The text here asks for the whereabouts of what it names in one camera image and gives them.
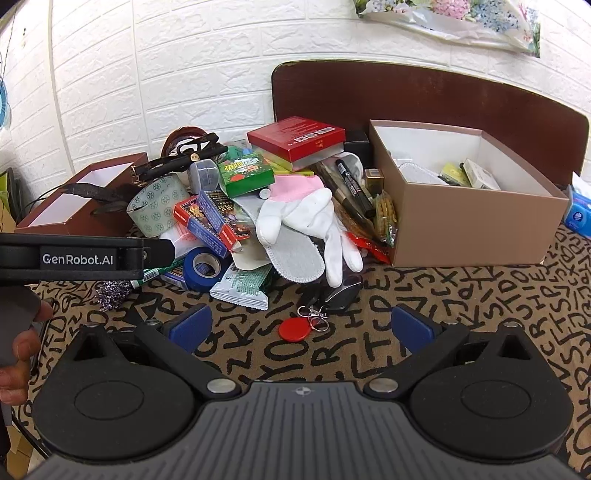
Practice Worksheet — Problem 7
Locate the blue tape roll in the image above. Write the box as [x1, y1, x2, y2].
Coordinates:
[183, 247, 231, 293]

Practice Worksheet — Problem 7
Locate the cookie packet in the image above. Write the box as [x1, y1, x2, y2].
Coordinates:
[374, 191, 398, 247]

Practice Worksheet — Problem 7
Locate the blue tissue pack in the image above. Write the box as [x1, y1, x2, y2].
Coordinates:
[563, 172, 591, 239]

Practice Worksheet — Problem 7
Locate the green patterned tape roll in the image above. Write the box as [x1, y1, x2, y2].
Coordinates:
[126, 173, 189, 238]

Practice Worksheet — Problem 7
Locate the brown cardboard box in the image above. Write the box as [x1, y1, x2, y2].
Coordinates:
[16, 153, 147, 236]

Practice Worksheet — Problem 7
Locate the person's left hand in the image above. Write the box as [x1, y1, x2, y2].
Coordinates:
[1, 309, 41, 406]

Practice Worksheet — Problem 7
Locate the floral plastic bag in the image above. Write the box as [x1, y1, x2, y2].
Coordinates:
[353, 0, 541, 58]

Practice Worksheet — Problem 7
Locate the black marker pen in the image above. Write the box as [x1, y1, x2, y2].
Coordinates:
[335, 159, 376, 219]

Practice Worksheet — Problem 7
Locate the yellow green book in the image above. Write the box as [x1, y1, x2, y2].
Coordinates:
[253, 146, 315, 176]

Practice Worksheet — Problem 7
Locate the black computer mouse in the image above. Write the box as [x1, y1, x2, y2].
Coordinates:
[318, 274, 363, 315]

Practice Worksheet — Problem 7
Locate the white pink glove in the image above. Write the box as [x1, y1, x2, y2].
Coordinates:
[256, 174, 363, 288]

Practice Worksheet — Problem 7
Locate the red flat box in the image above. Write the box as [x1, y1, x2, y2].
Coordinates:
[246, 116, 346, 165]

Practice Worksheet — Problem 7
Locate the black leather belt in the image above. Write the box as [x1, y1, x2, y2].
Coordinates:
[132, 133, 228, 186]

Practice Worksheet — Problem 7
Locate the beige cardboard box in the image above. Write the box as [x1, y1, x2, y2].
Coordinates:
[369, 120, 569, 267]

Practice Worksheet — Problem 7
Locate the steel wool scrubber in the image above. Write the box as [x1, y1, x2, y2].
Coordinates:
[94, 280, 133, 311]

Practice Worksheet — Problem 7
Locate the green card box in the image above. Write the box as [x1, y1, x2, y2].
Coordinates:
[218, 154, 274, 198]

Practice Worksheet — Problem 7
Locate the grey shoe insole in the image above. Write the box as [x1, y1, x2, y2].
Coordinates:
[235, 194, 325, 284]

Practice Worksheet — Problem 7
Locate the blue red playing card box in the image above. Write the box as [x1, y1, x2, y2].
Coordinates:
[173, 190, 252, 258]

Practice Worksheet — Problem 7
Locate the red key fob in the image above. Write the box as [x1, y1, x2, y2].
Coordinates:
[277, 317, 311, 343]

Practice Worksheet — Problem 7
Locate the letter patterned tablecloth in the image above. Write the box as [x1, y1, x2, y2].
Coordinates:
[29, 227, 590, 476]

